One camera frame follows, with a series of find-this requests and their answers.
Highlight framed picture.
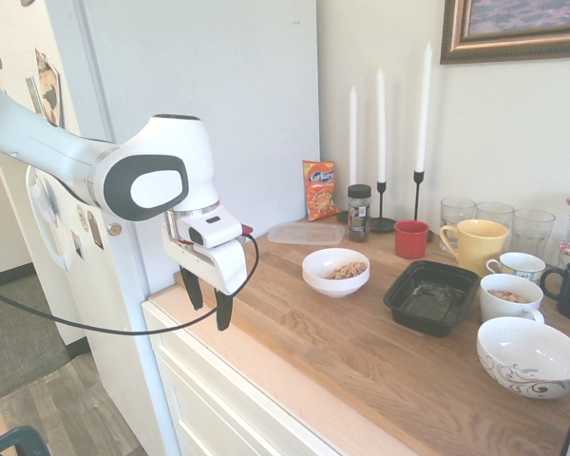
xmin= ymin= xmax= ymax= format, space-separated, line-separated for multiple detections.
xmin=439 ymin=0 xmax=570 ymax=66

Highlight dark green chair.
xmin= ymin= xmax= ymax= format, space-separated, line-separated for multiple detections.
xmin=0 ymin=426 xmax=51 ymax=456

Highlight medium black candle holder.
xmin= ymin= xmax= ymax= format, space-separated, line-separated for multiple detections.
xmin=370 ymin=180 xmax=397 ymax=234

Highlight small white blue-patterned cup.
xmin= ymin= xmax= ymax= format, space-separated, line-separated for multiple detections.
xmin=484 ymin=252 xmax=547 ymax=286

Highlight white mug with snacks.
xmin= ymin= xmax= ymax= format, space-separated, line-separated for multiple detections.
xmin=479 ymin=274 xmax=546 ymax=324

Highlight black cable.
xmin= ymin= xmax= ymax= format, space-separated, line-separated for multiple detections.
xmin=0 ymin=226 xmax=260 ymax=336

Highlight orange Kurkure snack bag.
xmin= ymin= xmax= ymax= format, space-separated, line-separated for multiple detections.
xmin=302 ymin=160 xmax=342 ymax=221

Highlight white drawer cabinet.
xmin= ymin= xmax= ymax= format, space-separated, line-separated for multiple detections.
xmin=141 ymin=297 xmax=348 ymax=456

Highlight black plastic food box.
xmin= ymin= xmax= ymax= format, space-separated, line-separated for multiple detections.
xmin=382 ymin=259 xmax=481 ymax=338

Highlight brown tag fridge magnet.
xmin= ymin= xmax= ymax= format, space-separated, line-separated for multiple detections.
xmin=85 ymin=211 xmax=105 ymax=251

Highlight cereal rings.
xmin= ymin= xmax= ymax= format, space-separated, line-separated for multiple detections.
xmin=324 ymin=261 xmax=368 ymax=280

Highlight medium white candle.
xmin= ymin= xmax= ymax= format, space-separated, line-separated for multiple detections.
xmin=375 ymin=67 xmax=388 ymax=183

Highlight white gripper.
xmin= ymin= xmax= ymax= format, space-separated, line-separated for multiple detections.
xmin=161 ymin=225 xmax=248 ymax=332

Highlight white refrigerator handle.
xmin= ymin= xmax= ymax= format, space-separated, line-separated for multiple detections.
xmin=26 ymin=165 xmax=70 ymax=272

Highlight map picture fridge magnet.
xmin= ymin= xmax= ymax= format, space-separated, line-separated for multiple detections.
xmin=33 ymin=47 xmax=64 ymax=128

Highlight high black candle holder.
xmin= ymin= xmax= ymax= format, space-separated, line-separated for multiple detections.
xmin=412 ymin=170 xmax=435 ymax=242

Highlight tall white candle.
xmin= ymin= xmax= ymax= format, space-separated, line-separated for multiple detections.
xmin=415 ymin=41 xmax=432 ymax=173

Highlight clear plastic lid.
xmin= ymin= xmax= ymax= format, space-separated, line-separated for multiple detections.
xmin=266 ymin=221 xmax=346 ymax=246

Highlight clear drinking glass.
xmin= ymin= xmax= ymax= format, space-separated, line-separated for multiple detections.
xmin=440 ymin=197 xmax=477 ymax=253
xmin=475 ymin=201 xmax=515 ymax=230
xmin=511 ymin=208 xmax=557 ymax=262

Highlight red cup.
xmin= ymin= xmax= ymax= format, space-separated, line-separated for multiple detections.
xmin=393 ymin=219 xmax=430 ymax=260

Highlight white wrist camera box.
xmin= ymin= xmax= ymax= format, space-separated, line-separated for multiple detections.
xmin=177 ymin=204 xmax=256 ymax=249

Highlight yellow mug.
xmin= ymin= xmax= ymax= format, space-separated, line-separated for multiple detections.
xmin=439 ymin=218 xmax=510 ymax=278

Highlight plain white bowl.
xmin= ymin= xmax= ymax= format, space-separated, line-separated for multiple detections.
xmin=301 ymin=248 xmax=371 ymax=299

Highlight spice jar with black lid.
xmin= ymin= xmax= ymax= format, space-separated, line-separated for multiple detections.
xmin=347 ymin=183 xmax=372 ymax=244

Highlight white refrigerator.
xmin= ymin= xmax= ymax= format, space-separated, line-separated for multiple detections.
xmin=0 ymin=0 xmax=320 ymax=456

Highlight white bowl with swirl pattern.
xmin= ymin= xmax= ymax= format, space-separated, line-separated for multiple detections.
xmin=476 ymin=316 xmax=570 ymax=400

